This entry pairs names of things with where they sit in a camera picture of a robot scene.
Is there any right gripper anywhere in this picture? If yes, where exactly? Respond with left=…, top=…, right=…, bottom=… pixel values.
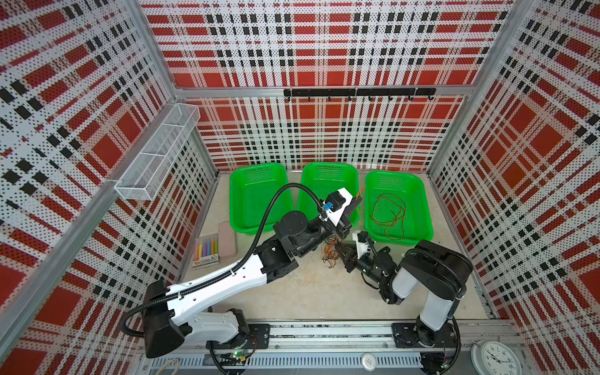
left=333, top=243, right=384, bottom=287

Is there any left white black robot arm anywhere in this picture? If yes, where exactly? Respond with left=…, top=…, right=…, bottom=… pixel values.
left=119, top=183, right=362, bottom=359

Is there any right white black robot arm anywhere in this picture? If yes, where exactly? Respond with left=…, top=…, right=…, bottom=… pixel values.
left=334, top=232, right=473, bottom=348

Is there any middle green plastic basket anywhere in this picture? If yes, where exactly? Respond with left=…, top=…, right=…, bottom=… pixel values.
left=297, top=162, right=359, bottom=225

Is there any green plastic basket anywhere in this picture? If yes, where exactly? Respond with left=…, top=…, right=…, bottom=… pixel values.
left=297, top=162, right=359, bottom=225
left=229, top=162, right=288, bottom=234
left=365, top=170, right=434, bottom=247

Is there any right green plastic basket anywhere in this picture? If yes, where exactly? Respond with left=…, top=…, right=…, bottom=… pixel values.
left=365, top=170, right=434, bottom=247

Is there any left green plastic basket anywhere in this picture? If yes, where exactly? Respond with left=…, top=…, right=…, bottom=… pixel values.
left=229, top=162, right=288, bottom=234

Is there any white round knob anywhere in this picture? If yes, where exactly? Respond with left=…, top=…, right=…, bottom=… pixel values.
left=360, top=352, right=378, bottom=372

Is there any colourful marker box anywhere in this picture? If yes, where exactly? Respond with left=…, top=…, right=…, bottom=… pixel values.
left=192, top=222, right=238, bottom=269

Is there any white analog clock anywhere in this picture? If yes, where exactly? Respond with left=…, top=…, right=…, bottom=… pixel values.
left=470, top=341, right=523, bottom=375

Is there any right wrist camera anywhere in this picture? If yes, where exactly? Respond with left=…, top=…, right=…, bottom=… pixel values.
left=352, top=231, right=372, bottom=259

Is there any black cable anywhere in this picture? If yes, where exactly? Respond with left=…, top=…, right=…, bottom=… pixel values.
left=320, top=238, right=348, bottom=269

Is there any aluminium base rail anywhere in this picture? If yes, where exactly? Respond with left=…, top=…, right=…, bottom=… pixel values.
left=140, top=319, right=521, bottom=371

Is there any black hook rail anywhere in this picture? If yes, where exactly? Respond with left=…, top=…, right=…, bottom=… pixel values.
left=284, top=87, right=437, bottom=98

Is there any white wire mesh shelf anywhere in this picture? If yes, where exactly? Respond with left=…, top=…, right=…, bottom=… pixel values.
left=115, top=103, right=200, bottom=201

